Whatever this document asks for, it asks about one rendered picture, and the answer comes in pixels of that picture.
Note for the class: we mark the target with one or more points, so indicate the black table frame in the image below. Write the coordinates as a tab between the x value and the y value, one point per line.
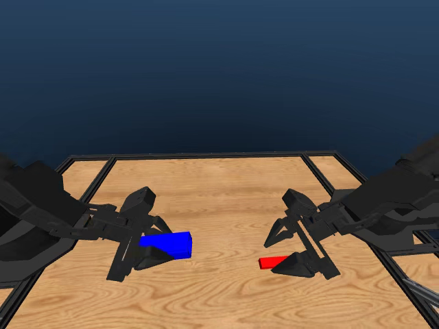
205	156

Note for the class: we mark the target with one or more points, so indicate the thin red peg bar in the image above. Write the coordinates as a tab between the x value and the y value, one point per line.
269	262

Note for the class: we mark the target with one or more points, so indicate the blue hollow socket block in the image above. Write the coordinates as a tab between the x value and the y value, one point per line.
175	243

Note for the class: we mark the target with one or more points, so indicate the grey metal strut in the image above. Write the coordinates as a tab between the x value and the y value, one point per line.
423	293

